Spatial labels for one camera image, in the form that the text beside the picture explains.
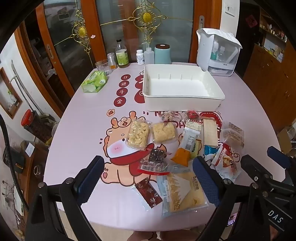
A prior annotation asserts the dark red starred bar packet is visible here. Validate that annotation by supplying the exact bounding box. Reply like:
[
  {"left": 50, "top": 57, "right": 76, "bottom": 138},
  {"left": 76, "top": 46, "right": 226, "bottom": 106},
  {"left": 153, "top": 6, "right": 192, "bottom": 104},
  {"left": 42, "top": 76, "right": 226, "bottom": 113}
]
[{"left": 132, "top": 178, "right": 162, "bottom": 211}]

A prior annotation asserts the clear packet of brown pastry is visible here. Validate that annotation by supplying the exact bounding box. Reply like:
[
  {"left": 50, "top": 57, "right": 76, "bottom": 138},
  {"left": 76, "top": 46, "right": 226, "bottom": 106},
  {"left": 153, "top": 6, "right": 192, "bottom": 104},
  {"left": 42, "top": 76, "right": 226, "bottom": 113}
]
[{"left": 222, "top": 122, "right": 245, "bottom": 149}]

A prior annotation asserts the cardboard box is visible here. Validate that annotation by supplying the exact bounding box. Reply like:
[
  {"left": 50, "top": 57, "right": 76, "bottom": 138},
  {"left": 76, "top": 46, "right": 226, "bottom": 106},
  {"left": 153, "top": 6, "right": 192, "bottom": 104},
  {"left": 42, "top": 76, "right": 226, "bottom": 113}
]
[{"left": 276, "top": 128, "right": 293, "bottom": 155}]

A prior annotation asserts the rice cracker packet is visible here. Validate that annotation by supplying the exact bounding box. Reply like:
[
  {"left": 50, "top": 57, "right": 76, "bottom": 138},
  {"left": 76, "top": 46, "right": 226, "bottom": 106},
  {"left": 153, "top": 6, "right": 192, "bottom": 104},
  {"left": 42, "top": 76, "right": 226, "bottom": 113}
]
[{"left": 150, "top": 122, "right": 176, "bottom": 144}]

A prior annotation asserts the blue snack packet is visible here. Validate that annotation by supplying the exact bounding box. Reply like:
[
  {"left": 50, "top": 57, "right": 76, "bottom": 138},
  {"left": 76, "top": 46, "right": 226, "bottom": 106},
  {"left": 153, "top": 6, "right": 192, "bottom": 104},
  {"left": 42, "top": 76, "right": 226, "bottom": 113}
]
[{"left": 203, "top": 145, "right": 219, "bottom": 161}]

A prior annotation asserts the white water filter pitcher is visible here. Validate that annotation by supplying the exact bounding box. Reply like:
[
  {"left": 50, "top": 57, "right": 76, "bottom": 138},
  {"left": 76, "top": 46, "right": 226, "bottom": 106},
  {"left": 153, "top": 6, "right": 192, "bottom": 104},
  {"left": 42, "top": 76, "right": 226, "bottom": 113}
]
[{"left": 196, "top": 28, "right": 243, "bottom": 77}]

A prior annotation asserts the small metal tin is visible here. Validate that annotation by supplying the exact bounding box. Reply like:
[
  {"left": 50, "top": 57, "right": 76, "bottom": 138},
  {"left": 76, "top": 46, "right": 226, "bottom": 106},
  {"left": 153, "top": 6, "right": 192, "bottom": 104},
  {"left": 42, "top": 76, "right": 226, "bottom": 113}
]
[{"left": 107, "top": 53, "right": 117, "bottom": 70}]

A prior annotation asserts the clear drinking glass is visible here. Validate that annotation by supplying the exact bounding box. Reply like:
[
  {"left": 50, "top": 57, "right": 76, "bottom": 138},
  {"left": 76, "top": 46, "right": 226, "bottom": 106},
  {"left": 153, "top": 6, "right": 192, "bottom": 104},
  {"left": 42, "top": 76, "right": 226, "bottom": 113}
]
[{"left": 95, "top": 60, "right": 110, "bottom": 75}]

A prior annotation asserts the red lidded jar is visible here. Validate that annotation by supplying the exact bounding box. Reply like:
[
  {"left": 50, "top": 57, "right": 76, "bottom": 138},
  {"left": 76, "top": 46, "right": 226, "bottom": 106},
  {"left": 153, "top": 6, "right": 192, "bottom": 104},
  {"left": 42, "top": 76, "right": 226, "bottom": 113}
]
[{"left": 21, "top": 109, "right": 53, "bottom": 143}]

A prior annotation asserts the wooden framed mirror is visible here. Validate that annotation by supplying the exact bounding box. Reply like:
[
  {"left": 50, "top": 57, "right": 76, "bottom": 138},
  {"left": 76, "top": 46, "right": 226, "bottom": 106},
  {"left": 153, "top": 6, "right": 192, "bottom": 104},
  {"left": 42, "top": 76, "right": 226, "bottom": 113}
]
[{"left": 0, "top": 67, "right": 24, "bottom": 120}]

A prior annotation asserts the clear nut snack packet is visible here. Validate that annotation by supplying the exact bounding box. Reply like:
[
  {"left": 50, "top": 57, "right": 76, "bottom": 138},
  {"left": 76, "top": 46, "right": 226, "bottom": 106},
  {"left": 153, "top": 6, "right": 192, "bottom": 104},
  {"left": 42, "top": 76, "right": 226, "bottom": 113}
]
[{"left": 161, "top": 111, "right": 186, "bottom": 122}]

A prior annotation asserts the black bag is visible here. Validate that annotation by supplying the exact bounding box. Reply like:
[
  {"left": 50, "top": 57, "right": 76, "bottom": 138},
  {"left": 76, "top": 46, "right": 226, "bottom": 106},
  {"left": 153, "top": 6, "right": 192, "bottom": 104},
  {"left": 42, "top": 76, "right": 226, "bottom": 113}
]
[{"left": 2, "top": 147, "right": 26, "bottom": 173}]

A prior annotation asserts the black cord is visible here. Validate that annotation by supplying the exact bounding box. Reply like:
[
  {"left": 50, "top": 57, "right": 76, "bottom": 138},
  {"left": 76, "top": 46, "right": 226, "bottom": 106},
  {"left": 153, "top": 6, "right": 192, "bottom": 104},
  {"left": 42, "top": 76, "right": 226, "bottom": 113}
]
[{"left": 0, "top": 115, "right": 18, "bottom": 193}]

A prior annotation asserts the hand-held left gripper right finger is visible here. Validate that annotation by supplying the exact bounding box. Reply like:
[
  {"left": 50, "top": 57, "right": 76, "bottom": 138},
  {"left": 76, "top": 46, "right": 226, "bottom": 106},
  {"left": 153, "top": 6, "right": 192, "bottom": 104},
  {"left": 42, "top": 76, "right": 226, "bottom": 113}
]
[{"left": 192, "top": 156, "right": 270, "bottom": 241}]

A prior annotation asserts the white plastic bin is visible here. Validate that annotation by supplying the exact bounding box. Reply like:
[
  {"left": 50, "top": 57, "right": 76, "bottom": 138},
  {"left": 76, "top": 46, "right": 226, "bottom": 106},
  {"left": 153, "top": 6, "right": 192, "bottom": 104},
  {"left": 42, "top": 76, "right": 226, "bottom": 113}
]
[{"left": 142, "top": 64, "right": 225, "bottom": 112}]

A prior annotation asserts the beige wafer packet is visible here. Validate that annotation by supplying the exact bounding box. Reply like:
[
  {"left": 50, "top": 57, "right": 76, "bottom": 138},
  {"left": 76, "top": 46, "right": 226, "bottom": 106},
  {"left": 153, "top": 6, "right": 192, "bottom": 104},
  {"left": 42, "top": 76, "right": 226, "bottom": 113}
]
[{"left": 202, "top": 118, "right": 219, "bottom": 148}]

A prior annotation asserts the white pill bottle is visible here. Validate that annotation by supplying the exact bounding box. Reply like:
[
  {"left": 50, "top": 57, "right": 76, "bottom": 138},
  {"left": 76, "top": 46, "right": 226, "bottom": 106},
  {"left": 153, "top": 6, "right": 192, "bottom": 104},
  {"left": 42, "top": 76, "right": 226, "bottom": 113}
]
[{"left": 136, "top": 49, "right": 145, "bottom": 65}]

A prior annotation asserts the wooden cabinet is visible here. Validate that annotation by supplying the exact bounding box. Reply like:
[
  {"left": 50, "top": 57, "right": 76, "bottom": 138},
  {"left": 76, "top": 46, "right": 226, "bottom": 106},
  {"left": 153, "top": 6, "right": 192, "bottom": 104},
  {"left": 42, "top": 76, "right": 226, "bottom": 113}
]
[{"left": 242, "top": 9, "right": 296, "bottom": 131}]

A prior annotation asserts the dark snack packet red label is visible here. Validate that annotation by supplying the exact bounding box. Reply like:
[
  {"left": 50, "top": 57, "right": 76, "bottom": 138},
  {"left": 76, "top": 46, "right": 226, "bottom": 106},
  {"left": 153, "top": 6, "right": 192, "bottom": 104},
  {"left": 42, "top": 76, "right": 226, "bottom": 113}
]
[{"left": 138, "top": 148, "right": 171, "bottom": 176}]

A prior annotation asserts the red and white snack packet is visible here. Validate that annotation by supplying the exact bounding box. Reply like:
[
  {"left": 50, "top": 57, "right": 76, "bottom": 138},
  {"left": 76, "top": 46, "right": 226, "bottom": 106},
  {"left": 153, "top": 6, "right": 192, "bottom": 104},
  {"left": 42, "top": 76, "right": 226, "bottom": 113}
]
[{"left": 211, "top": 143, "right": 241, "bottom": 184}]

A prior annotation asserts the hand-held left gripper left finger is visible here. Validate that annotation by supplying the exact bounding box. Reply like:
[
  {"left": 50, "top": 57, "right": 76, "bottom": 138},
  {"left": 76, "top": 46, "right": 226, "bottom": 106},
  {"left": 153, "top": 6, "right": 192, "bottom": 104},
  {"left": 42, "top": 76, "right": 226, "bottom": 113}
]
[{"left": 25, "top": 156, "right": 105, "bottom": 241}]

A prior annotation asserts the large bread packet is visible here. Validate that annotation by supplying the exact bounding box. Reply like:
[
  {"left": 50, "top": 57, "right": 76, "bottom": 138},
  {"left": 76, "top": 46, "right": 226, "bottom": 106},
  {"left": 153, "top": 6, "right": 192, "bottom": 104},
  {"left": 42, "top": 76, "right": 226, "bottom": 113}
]
[{"left": 157, "top": 166, "right": 209, "bottom": 217}]

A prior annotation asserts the teal canister with brown lid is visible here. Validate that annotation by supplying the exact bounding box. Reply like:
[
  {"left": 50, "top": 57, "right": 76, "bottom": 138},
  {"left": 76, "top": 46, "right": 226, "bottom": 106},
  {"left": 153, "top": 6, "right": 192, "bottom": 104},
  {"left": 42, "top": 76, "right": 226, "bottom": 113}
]
[{"left": 154, "top": 44, "right": 172, "bottom": 65}]

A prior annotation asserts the green tissue pack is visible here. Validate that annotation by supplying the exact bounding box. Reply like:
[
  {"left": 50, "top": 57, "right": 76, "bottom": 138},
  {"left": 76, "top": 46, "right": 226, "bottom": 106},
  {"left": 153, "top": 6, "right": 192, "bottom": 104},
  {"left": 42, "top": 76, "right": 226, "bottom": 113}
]
[{"left": 81, "top": 71, "right": 109, "bottom": 93}]

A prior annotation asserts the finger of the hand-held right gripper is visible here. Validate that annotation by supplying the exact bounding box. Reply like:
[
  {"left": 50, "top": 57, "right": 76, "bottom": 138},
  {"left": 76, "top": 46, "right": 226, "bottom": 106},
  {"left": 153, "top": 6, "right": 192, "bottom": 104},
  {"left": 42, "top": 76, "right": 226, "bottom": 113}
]
[
  {"left": 240, "top": 155, "right": 274, "bottom": 186},
  {"left": 267, "top": 146, "right": 292, "bottom": 169}
]

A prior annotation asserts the pale yellow snack packet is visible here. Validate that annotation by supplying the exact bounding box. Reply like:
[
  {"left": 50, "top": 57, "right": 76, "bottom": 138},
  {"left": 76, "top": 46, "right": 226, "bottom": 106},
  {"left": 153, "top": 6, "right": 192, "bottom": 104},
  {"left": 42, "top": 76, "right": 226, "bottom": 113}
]
[{"left": 126, "top": 120, "right": 152, "bottom": 150}]

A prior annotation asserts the white and orange snack packet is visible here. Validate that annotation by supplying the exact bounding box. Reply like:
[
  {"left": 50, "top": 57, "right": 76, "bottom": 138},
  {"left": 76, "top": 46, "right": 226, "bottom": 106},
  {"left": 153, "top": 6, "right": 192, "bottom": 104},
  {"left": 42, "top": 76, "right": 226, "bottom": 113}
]
[{"left": 171, "top": 120, "right": 204, "bottom": 167}]

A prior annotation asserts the wooden glass door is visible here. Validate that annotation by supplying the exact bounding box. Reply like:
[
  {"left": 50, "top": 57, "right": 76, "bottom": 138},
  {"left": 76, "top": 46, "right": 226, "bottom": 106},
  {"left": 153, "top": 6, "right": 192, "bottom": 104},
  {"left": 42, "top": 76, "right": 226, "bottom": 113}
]
[
  {"left": 81, "top": 0, "right": 223, "bottom": 65},
  {"left": 14, "top": 0, "right": 99, "bottom": 117}
]

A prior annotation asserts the glass bottle with green label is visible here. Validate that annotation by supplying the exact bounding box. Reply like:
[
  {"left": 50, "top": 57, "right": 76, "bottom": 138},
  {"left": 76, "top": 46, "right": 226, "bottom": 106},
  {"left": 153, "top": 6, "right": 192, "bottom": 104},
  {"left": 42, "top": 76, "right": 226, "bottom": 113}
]
[{"left": 115, "top": 39, "right": 129, "bottom": 68}]

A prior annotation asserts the white squeeze bottle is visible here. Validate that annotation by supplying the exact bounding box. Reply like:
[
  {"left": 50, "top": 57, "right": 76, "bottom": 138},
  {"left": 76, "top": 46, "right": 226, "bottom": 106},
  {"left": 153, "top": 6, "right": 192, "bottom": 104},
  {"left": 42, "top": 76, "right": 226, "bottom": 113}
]
[{"left": 144, "top": 47, "right": 155, "bottom": 65}]

